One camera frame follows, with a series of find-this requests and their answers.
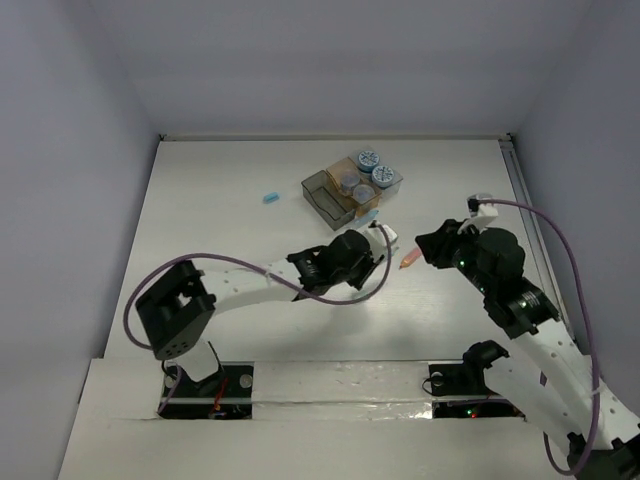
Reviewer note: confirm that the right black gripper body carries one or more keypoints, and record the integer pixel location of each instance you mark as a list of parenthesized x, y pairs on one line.
[(453, 249)]

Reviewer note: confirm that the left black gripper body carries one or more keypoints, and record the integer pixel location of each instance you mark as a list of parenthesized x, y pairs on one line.
[(364, 263)]

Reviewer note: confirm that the orange highlighter marker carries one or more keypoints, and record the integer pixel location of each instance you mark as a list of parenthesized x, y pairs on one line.
[(410, 258)]

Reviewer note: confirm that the clear jar of pins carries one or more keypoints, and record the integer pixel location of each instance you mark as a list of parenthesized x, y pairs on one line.
[(348, 181), (363, 193)]

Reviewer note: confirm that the blue lidded round tin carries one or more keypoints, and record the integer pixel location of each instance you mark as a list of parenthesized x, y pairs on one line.
[(367, 160)]

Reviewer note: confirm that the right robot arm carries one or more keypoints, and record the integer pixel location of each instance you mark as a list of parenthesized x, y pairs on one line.
[(567, 400)]

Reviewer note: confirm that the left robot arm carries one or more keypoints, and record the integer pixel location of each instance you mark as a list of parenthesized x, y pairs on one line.
[(170, 308)]

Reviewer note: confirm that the blue highlighter marker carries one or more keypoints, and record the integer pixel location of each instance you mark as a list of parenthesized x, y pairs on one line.
[(365, 219)]

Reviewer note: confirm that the amber plastic container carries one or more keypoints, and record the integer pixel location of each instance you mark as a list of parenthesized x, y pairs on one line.
[(335, 170)]

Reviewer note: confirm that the dark grey plastic container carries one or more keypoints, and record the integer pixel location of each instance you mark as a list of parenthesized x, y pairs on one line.
[(333, 207)]

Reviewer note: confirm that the clear plastic container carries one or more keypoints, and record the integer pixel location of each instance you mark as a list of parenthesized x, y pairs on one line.
[(386, 194)]

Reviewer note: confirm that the blue marker cap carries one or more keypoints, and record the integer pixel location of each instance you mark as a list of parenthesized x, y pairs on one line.
[(271, 198)]

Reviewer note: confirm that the silver foil tape strip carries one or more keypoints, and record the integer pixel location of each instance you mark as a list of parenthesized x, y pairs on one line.
[(350, 391)]

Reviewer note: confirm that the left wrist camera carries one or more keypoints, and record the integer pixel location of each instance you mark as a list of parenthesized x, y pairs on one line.
[(381, 238)]

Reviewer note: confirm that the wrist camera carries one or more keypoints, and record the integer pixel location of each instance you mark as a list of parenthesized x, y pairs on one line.
[(482, 210), (381, 238)]

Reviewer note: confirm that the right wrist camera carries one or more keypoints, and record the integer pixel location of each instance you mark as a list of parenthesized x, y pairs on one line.
[(482, 210)]

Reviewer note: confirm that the aluminium rail right edge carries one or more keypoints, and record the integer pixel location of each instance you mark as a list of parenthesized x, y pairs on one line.
[(531, 221)]

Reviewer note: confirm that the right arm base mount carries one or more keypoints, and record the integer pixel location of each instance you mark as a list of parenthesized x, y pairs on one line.
[(459, 391)]

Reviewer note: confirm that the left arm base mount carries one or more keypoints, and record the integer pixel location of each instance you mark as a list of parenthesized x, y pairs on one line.
[(224, 395)]

